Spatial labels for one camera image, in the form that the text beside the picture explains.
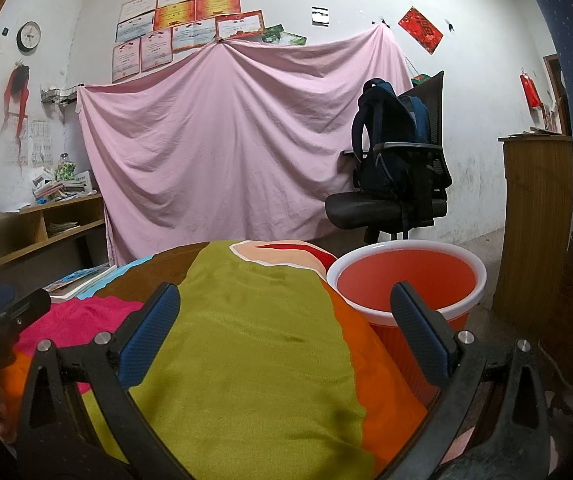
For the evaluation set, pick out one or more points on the orange plastic bin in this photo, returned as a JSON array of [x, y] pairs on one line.
[[406, 280]]

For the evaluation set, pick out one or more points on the colourful patchwork blanket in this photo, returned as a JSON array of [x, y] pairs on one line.
[[256, 335]]

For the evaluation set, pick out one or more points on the black and white sticker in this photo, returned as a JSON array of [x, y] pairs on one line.
[[320, 16]]

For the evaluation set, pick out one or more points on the green photo prints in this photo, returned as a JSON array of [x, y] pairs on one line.
[[284, 36]]

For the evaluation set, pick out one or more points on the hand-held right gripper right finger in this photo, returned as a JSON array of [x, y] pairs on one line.
[[419, 335]]

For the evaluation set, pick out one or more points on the dark blue backpack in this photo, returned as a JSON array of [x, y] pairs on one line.
[[384, 135]]

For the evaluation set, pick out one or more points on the pile of papers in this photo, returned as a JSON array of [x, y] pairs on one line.
[[64, 227]]

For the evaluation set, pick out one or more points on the wall calendar sheets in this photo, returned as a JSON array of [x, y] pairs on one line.
[[34, 142]]

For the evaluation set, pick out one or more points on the group of wall certificates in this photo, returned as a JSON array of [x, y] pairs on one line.
[[191, 20]]

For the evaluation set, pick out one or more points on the red hanging ribbon decoration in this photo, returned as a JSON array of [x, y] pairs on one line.
[[16, 90]]

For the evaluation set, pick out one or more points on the stack of books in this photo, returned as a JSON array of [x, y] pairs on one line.
[[64, 187]]

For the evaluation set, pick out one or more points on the red diamond wall poster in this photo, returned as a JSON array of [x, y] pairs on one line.
[[420, 30]]

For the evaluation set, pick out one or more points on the pink hanging sheet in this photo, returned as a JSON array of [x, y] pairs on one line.
[[226, 150]]

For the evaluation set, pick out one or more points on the wooden shelf desk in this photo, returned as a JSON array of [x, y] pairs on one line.
[[66, 207]]

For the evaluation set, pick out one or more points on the red hanging ornament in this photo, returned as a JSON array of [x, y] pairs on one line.
[[530, 91]]

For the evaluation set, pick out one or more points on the wooden cabinet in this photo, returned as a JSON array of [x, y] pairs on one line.
[[536, 220]]

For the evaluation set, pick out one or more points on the wooden door frame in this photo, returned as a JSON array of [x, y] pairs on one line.
[[553, 95]]

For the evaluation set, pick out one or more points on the glass jar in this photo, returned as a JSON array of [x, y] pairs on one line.
[[66, 167]]

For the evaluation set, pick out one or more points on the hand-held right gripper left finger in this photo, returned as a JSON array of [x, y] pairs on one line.
[[149, 340]]

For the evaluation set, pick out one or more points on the round wall clock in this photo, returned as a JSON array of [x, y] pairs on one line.
[[29, 36]]

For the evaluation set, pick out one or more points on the black office chair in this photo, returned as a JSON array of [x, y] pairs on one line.
[[366, 210]]

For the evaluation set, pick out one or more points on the children's picture book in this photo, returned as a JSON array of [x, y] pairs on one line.
[[79, 282]]

